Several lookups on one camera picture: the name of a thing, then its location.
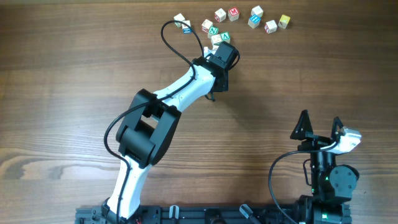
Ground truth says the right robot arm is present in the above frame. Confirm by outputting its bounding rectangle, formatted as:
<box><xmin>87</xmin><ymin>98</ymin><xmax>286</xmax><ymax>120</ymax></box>
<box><xmin>290</xmin><ymin>110</ymin><xmax>362</xmax><ymax>224</ymax></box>

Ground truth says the white block red trim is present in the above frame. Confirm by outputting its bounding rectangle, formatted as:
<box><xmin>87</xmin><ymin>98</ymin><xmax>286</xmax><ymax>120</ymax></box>
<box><xmin>264</xmin><ymin>20</ymin><xmax>278</xmax><ymax>34</ymax></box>

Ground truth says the white block blue side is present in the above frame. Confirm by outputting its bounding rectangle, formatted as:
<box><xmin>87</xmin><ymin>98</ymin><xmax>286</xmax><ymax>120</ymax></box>
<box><xmin>182</xmin><ymin>21</ymin><xmax>192</xmax><ymax>34</ymax></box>

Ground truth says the white block far left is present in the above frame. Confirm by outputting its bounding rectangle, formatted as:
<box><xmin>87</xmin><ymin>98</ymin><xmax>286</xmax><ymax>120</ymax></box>
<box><xmin>174</xmin><ymin>13</ymin><xmax>185</xmax><ymax>28</ymax></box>

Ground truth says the white block red side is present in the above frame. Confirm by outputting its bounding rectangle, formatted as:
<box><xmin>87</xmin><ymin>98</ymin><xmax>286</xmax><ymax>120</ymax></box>
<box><xmin>201</xmin><ymin>19</ymin><xmax>213</xmax><ymax>33</ymax></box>

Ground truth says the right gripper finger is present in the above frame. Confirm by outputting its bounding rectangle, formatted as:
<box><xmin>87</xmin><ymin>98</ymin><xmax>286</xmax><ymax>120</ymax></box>
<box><xmin>331</xmin><ymin>116</ymin><xmax>343</xmax><ymax>140</ymax></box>
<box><xmin>290</xmin><ymin>110</ymin><xmax>313</xmax><ymax>140</ymax></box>

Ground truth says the blue top block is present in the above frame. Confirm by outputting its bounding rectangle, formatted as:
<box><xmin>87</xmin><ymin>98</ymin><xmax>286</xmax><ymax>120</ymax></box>
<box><xmin>248</xmin><ymin>14</ymin><xmax>261</xmax><ymax>29</ymax></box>

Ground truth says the white block green N side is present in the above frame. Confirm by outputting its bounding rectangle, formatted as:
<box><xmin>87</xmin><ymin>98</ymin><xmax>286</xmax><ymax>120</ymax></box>
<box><xmin>211</xmin><ymin>34</ymin><xmax>223</xmax><ymax>45</ymax></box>

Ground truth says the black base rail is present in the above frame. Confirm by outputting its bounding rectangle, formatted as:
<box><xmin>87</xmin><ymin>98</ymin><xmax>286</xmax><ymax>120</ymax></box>
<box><xmin>74</xmin><ymin>203</ymin><xmax>352</xmax><ymax>224</ymax></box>

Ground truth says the green N letter block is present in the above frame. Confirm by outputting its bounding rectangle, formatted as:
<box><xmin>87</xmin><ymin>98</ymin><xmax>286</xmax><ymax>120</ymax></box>
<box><xmin>208</xmin><ymin>26</ymin><xmax>219</xmax><ymax>39</ymax></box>

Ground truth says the yellow top block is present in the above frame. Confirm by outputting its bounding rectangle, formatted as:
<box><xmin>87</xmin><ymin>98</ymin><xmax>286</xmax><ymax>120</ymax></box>
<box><xmin>278</xmin><ymin>14</ymin><xmax>290</xmax><ymax>29</ymax></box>

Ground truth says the red M letter block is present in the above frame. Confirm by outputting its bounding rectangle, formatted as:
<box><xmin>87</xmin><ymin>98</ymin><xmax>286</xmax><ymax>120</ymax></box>
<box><xmin>228</xmin><ymin>7</ymin><xmax>240</xmax><ymax>21</ymax></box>

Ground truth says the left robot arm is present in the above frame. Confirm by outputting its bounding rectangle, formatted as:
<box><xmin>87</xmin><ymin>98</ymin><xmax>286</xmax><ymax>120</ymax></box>
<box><xmin>101</xmin><ymin>42</ymin><xmax>239</xmax><ymax>223</ymax></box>

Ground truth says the white block yellow side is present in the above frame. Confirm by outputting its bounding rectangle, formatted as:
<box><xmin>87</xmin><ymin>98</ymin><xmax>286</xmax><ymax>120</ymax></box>
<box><xmin>251</xmin><ymin>6</ymin><xmax>264</xmax><ymax>17</ymax></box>

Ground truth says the white block red edge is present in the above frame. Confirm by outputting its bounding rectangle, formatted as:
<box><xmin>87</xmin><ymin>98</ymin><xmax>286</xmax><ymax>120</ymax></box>
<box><xmin>215</xmin><ymin>8</ymin><xmax>226</xmax><ymax>22</ymax></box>

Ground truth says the green V letter block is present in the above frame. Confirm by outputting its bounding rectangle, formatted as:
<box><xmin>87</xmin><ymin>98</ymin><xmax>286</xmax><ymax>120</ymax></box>
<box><xmin>220</xmin><ymin>32</ymin><xmax>231</xmax><ymax>43</ymax></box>

